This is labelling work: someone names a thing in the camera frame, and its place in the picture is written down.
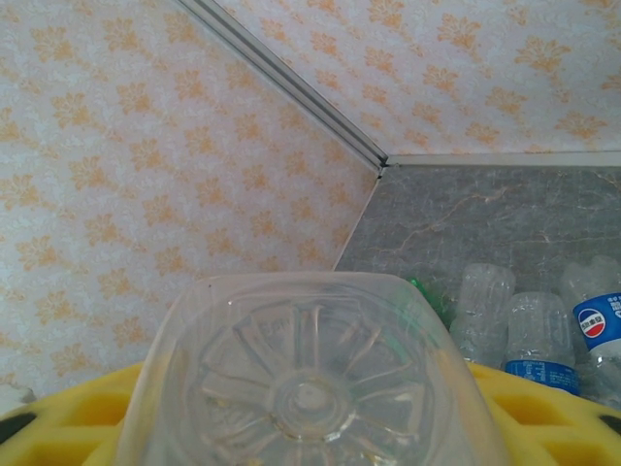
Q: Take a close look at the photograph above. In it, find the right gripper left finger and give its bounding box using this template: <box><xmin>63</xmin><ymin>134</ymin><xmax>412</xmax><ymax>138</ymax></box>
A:
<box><xmin>0</xmin><ymin>361</ymin><xmax>147</xmax><ymax>466</ymax></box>

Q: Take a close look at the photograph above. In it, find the clear bottle dark blue label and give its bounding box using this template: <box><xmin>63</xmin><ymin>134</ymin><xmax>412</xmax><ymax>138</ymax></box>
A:
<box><xmin>504</xmin><ymin>290</ymin><xmax>582</xmax><ymax>397</ymax></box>

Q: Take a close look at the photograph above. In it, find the green plastic soda bottle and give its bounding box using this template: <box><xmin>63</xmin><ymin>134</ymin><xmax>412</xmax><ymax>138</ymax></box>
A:
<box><xmin>406</xmin><ymin>276</ymin><xmax>452</xmax><ymax>321</ymax></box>

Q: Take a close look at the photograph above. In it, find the small clear bottle white cap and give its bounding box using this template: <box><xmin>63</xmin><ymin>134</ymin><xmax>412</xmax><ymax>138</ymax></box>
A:
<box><xmin>114</xmin><ymin>271</ymin><xmax>508</xmax><ymax>466</ymax></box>

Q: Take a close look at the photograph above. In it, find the clear Pepsi bottle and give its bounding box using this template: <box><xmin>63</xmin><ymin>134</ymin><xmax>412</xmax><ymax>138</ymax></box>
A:
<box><xmin>557</xmin><ymin>254</ymin><xmax>621</xmax><ymax>412</ymax></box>

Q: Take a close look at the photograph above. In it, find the aluminium frame rail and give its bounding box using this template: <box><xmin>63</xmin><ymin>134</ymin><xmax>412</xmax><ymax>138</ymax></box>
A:
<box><xmin>382</xmin><ymin>150</ymin><xmax>621</xmax><ymax>169</ymax></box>

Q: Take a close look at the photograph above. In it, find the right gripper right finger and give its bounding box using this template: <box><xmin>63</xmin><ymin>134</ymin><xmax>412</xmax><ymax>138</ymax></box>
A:
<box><xmin>465</xmin><ymin>361</ymin><xmax>621</xmax><ymax>466</ymax></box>

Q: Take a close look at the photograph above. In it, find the clear crushed bottle white cap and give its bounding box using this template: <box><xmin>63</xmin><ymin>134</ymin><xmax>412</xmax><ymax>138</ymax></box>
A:
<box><xmin>448</xmin><ymin>261</ymin><xmax>516</xmax><ymax>365</ymax></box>

